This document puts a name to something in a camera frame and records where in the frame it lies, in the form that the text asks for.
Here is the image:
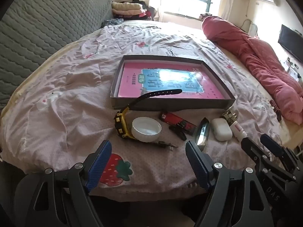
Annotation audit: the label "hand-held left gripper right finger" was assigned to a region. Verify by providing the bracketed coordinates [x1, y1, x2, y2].
[185, 141, 275, 227]

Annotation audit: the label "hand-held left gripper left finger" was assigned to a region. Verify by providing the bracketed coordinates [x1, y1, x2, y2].
[14, 139, 113, 227]

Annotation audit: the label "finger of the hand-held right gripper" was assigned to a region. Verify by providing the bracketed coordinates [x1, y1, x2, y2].
[260, 134, 301, 171]
[241, 138, 294, 182]

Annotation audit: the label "small white bottle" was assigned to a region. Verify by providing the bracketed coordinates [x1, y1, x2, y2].
[229, 120, 248, 142]

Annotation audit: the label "white earbuds case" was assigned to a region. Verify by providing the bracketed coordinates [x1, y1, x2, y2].
[211, 118, 233, 141]

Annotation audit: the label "faceted black and gold case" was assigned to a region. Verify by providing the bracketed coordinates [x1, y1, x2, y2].
[193, 117, 210, 152]

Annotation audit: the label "white plastic cap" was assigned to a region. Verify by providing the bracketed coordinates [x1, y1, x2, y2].
[132, 117, 162, 143]

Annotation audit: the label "pink box lid tray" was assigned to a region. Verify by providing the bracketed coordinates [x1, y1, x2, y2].
[110, 55, 237, 111]

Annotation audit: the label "yellow and black wristwatch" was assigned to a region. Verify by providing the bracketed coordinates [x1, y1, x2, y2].
[114, 89, 183, 140]

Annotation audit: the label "black clip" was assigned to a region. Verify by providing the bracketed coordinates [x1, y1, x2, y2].
[169, 120, 190, 140]

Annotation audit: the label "brown hair clip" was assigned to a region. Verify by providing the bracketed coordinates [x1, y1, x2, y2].
[269, 99, 282, 121]

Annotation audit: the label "small metal nail clipper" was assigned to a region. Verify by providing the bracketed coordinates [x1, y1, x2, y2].
[151, 141, 179, 149]

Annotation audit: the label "red and black rectangular case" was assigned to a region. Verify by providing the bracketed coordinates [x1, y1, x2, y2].
[160, 112, 197, 136]

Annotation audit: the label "pink and blue book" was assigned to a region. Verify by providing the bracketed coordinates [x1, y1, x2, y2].
[118, 63, 225, 99]

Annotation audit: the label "pink quilted duvet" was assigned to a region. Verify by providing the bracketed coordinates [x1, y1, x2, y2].
[201, 15, 303, 124]

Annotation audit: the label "pink printed bed sheet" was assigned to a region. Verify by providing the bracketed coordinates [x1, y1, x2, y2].
[0, 20, 296, 197]

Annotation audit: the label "black television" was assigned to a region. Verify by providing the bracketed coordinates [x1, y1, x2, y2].
[278, 24, 303, 64]

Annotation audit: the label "dark patterned cloth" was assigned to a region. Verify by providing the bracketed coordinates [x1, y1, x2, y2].
[102, 18, 125, 29]

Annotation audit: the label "grey quilted headboard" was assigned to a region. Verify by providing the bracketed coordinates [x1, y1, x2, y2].
[0, 0, 114, 114]

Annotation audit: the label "cream folded blankets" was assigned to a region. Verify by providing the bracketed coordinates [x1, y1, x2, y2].
[111, 2, 142, 17]

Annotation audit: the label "pile of dark clothes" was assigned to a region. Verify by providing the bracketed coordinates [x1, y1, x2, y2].
[131, 0, 157, 20]

